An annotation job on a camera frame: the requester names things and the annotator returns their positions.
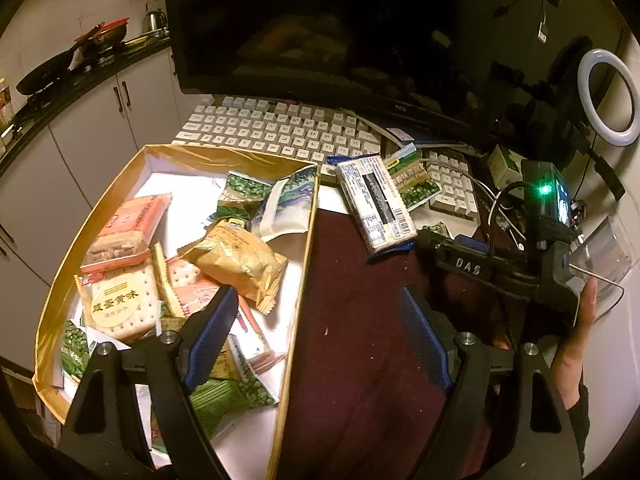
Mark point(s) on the orange snack packet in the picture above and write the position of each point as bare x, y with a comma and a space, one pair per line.
125, 230

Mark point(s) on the glass bottle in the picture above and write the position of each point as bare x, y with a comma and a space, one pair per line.
5, 105

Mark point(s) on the small white carton box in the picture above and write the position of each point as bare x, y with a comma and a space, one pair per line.
502, 167

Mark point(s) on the person's right hand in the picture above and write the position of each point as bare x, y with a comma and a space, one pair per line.
570, 365

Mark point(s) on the gold cardboard box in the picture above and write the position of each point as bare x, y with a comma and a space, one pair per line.
295, 320

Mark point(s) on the grey kitchen cabinets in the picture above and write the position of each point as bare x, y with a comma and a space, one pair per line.
75, 160

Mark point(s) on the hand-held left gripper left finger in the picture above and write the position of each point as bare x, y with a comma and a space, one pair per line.
210, 342

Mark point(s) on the red rimmed wok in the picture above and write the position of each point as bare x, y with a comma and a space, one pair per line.
105, 35

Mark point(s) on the white keyboard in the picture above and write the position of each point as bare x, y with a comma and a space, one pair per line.
270, 127

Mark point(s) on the black frying pan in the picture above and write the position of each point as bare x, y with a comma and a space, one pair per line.
42, 72

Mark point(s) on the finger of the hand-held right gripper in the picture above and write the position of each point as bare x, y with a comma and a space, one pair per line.
460, 262

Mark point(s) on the steel kettle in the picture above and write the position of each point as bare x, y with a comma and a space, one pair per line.
154, 21

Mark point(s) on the green pea snack packet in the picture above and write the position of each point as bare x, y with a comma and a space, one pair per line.
415, 180
74, 350
240, 195
230, 400

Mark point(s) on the white wafer packet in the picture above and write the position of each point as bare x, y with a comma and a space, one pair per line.
375, 200

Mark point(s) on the round cracker snack packet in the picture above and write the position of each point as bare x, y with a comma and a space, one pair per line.
120, 305

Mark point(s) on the black computer monitor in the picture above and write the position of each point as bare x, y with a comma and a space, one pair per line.
310, 30

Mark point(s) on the blue white snack packet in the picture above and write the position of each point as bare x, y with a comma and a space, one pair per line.
290, 205

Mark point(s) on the gold crinkled snack packet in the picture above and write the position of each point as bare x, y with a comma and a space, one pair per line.
235, 260

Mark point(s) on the person's right forearm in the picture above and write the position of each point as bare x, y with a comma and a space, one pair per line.
580, 435

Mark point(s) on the clear plastic container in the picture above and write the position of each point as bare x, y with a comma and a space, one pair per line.
605, 255

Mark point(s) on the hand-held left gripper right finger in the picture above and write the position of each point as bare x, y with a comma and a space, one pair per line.
425, 347

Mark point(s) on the red white cracker packet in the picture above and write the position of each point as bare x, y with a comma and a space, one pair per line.
187, 285

